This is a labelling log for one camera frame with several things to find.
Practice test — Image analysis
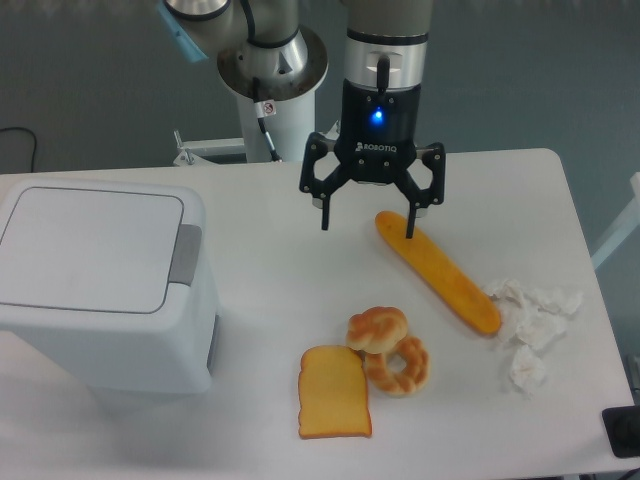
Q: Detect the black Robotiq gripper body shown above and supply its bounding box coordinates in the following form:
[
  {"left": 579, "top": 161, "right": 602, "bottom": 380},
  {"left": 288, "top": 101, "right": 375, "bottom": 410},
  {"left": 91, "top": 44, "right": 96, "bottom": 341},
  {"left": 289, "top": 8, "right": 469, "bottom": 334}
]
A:
[{"left": 335, "top": 81, "right": 421, "bottom": 184}]

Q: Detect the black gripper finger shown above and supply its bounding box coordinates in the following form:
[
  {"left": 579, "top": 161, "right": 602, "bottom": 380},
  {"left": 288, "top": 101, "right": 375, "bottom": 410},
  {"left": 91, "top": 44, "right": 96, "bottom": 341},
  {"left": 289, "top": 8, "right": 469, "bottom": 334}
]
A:
[
  {"left": 298, "top": 131, "right": 351, "bottom": 231},
  {"left": 399, "top": 142, "right": 446, "bottom": 239}
]

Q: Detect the white push-lid trash can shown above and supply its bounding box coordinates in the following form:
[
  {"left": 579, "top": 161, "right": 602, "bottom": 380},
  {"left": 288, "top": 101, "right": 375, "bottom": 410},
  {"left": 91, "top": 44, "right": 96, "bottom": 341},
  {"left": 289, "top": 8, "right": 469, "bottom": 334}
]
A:
[{"left": 1, "top": 178, "right": 219, "bottom": 394}]

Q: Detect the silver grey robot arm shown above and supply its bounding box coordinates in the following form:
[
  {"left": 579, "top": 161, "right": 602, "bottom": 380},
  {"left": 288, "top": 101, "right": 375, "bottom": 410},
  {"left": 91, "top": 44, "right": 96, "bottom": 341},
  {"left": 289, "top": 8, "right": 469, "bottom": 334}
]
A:
[{"left": 159, "top": 1, "right": 445, "bottom": 238}]

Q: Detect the long orange baguette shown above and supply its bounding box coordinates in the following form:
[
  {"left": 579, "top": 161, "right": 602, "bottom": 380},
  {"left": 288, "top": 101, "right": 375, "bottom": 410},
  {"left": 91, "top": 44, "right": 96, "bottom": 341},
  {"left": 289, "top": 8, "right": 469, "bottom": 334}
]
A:
[{"left": 375, "top": 211, "right": 502, "bottom": 335}]

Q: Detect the braided round bread bun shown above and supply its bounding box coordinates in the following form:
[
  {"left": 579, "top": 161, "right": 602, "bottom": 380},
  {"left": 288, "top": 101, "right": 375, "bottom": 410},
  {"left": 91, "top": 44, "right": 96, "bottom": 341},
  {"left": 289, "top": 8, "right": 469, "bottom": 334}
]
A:
[{"left": 345, "top": 306, "right": 408, "bottom": 354}]

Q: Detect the large crumpled white tissue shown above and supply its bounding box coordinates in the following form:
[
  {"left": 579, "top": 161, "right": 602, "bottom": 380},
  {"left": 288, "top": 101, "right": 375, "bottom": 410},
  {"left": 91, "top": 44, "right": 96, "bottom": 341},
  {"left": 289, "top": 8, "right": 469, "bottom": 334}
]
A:
[{"left": 483, "top": 279, "right": 584, "bottom": 351}]

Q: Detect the small crumpled white tissue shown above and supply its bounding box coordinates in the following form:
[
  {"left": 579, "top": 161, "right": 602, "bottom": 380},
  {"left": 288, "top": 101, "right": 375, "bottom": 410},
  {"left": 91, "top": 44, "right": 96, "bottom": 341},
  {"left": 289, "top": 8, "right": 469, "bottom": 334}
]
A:
[{"left": 509, "top": 345, "right": 547, "bottom": 398}]

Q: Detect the orange toast slice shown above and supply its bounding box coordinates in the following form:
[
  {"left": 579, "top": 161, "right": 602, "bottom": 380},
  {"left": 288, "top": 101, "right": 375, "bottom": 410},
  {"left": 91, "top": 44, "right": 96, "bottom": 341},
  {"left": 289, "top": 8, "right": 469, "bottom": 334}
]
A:
[{"left": 298, "top": 345, "right": 373, "bottom": 439}]

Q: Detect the black device at table edge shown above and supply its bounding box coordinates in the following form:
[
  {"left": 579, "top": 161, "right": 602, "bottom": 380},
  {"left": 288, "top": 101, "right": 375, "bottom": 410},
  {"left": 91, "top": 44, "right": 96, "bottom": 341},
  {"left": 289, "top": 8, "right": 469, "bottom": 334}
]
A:
[{"left": 602, "top": 405, "right": 639, "bottom": 458}]

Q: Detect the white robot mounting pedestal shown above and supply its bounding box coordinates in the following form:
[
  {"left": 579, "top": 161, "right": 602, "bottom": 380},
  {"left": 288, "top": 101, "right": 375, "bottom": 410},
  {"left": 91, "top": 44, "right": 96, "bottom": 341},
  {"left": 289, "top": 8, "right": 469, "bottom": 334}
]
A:
[{"left": 174, "top": 91, "right": 316, "bottom": 166}]

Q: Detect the white frame leg right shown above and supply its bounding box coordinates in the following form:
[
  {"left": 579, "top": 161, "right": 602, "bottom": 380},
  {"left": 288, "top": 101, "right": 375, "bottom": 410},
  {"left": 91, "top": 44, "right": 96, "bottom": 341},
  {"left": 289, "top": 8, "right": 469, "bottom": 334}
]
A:
[{"left": 591, "top": 172, "right": 639, "bottom": 270}]

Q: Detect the braided bread ring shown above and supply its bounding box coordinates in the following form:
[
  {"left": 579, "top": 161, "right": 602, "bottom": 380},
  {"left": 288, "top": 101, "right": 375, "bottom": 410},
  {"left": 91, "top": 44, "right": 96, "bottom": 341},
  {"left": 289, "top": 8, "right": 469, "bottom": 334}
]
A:
[{"left": 363, "top": 334, "right": 431, "bottom": 400}]

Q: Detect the black cable on floor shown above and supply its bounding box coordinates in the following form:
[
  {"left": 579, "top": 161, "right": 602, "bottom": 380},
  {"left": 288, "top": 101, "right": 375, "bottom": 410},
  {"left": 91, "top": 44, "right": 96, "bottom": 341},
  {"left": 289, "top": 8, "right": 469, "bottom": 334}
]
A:
[{"left": 0, "top": 126, "right": 39, "bottom": 174}]

